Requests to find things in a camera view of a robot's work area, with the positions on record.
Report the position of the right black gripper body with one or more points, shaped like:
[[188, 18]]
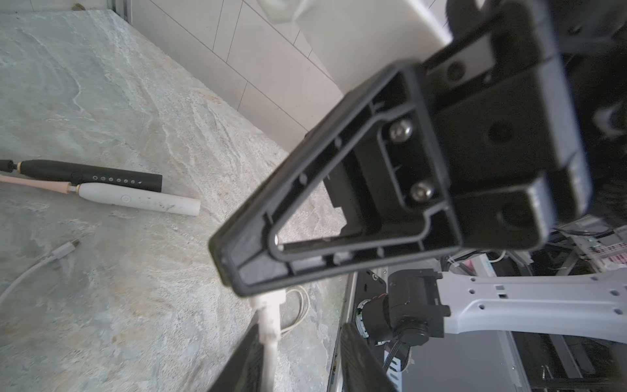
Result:
[[530, 110]]

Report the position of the white pink electric toothbrush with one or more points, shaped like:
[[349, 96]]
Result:
[[117, 195]]

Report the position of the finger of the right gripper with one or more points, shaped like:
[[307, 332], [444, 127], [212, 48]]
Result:
[[380, 161]]

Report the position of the black electric toothbrush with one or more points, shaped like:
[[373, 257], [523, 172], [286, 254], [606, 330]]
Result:
[[77, 174]]

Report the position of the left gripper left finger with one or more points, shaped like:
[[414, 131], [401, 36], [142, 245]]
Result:
[[243, 371]]

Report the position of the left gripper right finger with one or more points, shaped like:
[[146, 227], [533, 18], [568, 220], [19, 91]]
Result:
[[359, 368]]

